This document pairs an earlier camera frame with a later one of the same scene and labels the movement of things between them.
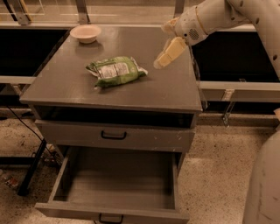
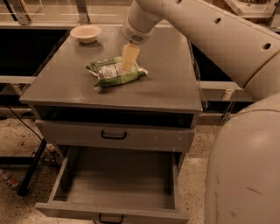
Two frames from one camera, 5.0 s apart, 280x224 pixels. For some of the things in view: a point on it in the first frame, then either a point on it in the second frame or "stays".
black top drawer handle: (114, 137) stays
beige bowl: (86, 33) stays
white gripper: (188, 26) -> (135, 34)
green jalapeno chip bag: (115, 71) stays
